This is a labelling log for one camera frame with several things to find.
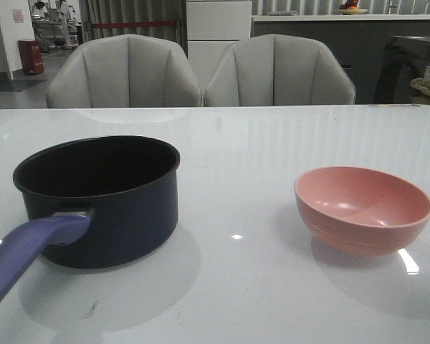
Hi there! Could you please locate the pink plastic bowl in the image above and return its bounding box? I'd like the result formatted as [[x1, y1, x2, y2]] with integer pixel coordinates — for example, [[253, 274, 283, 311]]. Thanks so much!
[[295, 166, 430, 257]]

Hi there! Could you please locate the right grey upholstered chair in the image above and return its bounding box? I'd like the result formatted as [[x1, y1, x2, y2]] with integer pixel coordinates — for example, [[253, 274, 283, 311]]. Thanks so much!
[[204, 34, 356, 107]]

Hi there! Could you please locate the grey upholstered chair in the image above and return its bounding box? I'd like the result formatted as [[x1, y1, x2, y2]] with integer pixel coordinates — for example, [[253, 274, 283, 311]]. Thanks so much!
[[46, 34, 203, 108], [204, 34, 356, 107]]

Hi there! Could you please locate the left grey upholstered chair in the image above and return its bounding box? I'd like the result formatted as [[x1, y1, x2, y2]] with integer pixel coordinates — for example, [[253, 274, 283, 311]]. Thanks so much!
[[46, 34, 203, 108]]

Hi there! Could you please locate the white drawer cabinet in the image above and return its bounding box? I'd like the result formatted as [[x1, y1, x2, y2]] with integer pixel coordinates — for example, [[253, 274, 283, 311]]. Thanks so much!
[[186, 1, 252, 89]]

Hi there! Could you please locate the red barrier belt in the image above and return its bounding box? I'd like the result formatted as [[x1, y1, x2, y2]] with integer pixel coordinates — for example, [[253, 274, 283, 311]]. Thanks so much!
[[90, 19, 180, 29]]

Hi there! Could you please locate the grey counter white top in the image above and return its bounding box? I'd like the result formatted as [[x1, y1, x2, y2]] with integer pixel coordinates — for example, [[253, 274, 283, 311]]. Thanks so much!
[[252, 14, 430, 104]]

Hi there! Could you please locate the fruit plate on counter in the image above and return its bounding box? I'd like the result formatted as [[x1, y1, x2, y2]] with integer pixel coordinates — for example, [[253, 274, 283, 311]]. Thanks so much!
[[338, 0, 368, 15]]

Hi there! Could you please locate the red trash bin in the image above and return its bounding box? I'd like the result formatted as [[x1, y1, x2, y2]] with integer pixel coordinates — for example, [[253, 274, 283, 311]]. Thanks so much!
[[18, 39, 44, 75]]

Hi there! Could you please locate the dark grey appliance cabinet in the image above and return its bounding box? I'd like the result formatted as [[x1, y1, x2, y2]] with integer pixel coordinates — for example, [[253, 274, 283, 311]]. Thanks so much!
[[373, 36, 430, 104]]

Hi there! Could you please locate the beige folded cushion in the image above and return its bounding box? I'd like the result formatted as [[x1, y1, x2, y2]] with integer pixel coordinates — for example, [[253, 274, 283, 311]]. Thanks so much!
[[410, 77, 430, 105]]

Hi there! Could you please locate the dark blue saucepan purple handle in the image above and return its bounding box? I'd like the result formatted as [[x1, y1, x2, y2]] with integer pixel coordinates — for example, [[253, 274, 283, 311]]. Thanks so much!
[[0, 135, 180, 302]]

